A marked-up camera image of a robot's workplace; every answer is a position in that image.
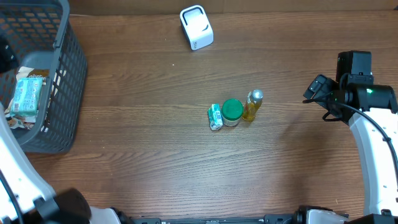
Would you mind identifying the yellow drink bottle grey cap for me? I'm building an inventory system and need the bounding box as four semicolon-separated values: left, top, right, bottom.
242;90;264;121

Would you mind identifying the green white can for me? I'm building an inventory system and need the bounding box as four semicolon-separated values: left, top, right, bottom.
221;98;243;126

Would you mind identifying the teal white tissue pack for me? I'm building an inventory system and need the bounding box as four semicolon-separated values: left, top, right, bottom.
208;104;223;131

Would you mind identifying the mint green tissue pack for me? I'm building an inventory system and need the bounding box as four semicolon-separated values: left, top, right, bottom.
10;78;43;117

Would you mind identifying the brown white snack bag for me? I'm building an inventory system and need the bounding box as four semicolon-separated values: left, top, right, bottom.
4;67;49;129

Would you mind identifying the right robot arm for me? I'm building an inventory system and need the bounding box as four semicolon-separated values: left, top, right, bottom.
292;50;397;224

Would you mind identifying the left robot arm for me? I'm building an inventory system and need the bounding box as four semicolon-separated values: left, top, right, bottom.
1;33;120;223

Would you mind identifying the white barcode scanner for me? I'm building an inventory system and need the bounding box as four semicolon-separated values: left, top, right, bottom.
180;5;214;51

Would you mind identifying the dark grey plastic basket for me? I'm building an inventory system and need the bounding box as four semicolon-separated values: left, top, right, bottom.
1;0;87;154

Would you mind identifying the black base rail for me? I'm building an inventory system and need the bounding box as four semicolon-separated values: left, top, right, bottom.
130;214;305;224

